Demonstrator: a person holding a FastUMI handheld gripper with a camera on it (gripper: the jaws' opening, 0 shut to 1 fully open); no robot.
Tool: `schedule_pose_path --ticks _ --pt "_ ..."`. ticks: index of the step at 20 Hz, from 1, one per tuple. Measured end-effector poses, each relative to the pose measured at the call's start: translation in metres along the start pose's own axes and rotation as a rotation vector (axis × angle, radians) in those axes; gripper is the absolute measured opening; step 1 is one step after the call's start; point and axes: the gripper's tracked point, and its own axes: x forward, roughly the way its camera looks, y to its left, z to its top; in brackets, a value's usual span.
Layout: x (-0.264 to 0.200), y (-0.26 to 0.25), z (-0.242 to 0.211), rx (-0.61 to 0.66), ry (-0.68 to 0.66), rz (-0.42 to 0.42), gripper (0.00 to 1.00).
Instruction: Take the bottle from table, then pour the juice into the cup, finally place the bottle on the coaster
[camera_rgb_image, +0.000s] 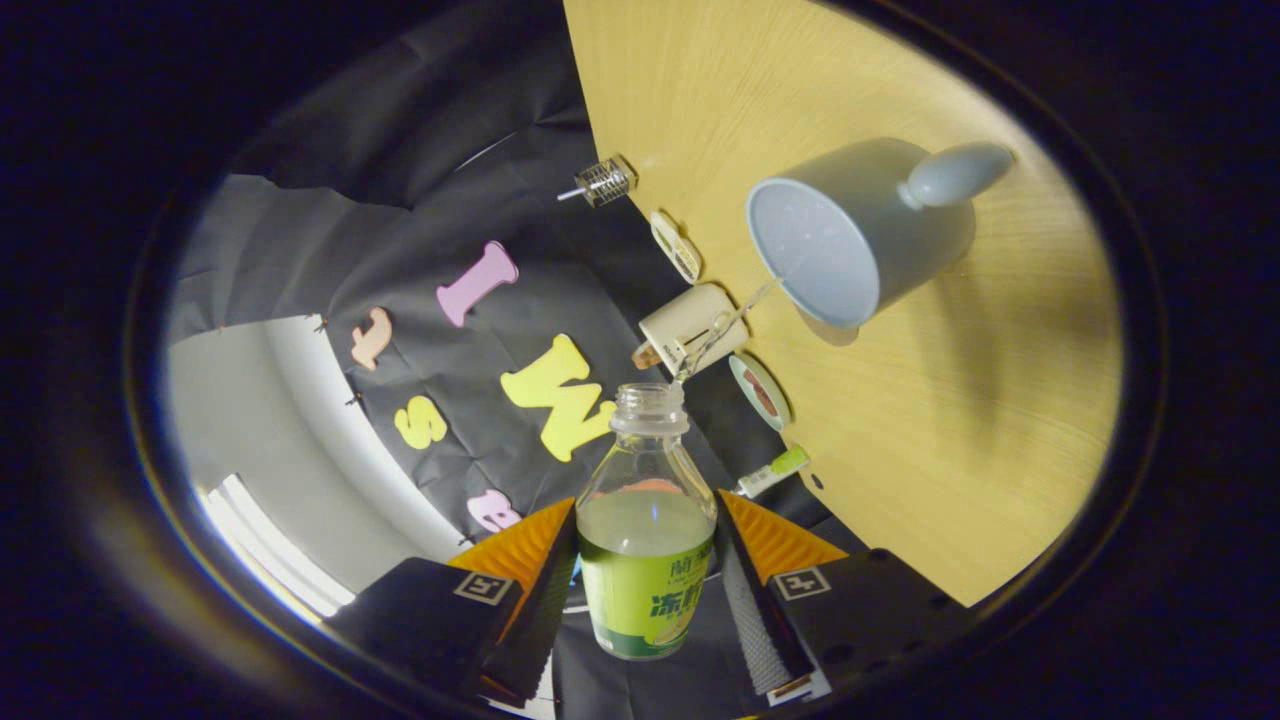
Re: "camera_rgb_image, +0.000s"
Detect pale blue cup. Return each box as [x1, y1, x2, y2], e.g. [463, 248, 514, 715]
[746, 138, 1015, 331]

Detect wooden table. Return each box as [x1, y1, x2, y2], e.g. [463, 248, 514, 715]
[563, 0, 1123, 608]

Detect ceiling light panel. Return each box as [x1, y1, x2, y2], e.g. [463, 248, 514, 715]
[200, 474, 356, 618]

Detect green label juice bottle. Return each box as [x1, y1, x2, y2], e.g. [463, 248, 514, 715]
[576, 383, 719, 661]

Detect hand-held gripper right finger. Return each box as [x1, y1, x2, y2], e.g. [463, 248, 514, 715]
[716, 489, 966, 698]

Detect small white green bottle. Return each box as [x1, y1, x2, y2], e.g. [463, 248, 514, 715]
[733, 446, 812, 499]

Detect black backdrop cloth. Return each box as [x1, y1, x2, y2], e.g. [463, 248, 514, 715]
[170, 0, 871, 720]

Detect pale green plate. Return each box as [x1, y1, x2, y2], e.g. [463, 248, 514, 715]
[728, 353, 793, 432]

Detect cream toaster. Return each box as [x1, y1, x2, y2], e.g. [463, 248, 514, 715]
[638, 283, 750, 378]

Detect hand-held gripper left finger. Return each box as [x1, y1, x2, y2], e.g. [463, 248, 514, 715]
[325, 497, 581, 706]

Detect white divided tray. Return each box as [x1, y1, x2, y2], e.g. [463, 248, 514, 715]
[650, 209, 702, 285]

